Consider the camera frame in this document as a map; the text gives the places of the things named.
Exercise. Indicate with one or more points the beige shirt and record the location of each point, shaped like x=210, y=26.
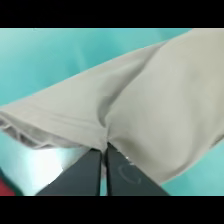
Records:
x=150, y=106

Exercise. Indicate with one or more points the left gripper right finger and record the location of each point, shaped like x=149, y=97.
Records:
x=128, y=178

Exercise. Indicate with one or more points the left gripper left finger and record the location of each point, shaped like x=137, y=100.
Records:
x=83, y=176

